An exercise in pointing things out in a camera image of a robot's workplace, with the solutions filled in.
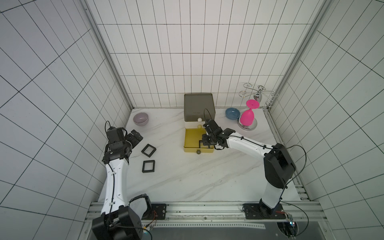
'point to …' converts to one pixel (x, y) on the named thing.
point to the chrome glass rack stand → (259, 92)
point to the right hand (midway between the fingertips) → (197, 140)
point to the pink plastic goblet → (247, 116)
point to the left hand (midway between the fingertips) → (134, 140)
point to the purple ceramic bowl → (141, 119)
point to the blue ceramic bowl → (232, 113)
